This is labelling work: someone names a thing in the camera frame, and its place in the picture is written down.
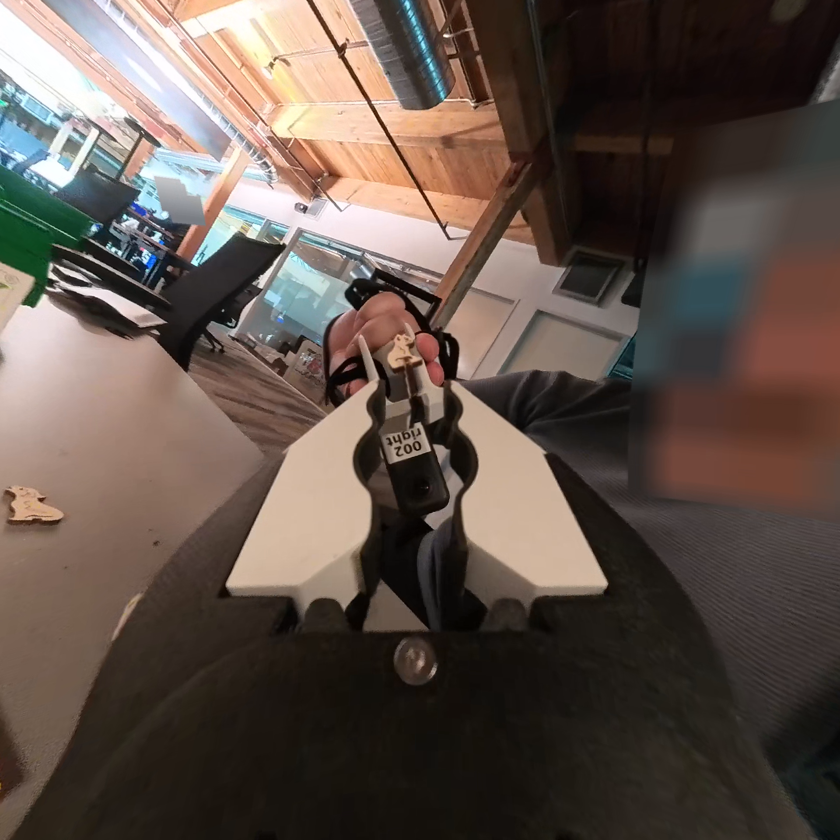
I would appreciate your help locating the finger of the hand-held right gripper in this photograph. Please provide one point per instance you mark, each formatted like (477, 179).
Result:
(372, 367)
(423, 384)

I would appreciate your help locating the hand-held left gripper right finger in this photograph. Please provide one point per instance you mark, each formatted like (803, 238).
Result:
(525, 525)

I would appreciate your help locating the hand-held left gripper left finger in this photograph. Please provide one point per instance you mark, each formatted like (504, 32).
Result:
(302, 525)

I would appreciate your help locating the small wooden figure piece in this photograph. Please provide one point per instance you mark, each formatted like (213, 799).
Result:
(29, 506)
(401, 351)

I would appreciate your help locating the person's right forearm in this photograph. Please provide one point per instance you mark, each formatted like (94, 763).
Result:
(558, 413)

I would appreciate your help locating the person's right hand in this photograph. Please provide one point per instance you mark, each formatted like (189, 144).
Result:
(374, 321)

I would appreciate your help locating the black office chair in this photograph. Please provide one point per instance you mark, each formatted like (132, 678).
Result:
(216, 295)

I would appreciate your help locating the black monitor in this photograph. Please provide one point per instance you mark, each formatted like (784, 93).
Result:
(98, 197)

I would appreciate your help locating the instruction booklet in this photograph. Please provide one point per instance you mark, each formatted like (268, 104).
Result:
(16, 295)

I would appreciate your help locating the green plastic bin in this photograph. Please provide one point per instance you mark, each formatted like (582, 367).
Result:
(26, 236)

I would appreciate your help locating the wall air vent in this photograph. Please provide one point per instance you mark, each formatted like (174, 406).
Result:
(589, 275)

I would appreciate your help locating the silver ventilation duct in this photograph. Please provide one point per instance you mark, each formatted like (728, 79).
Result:
(407, 52)

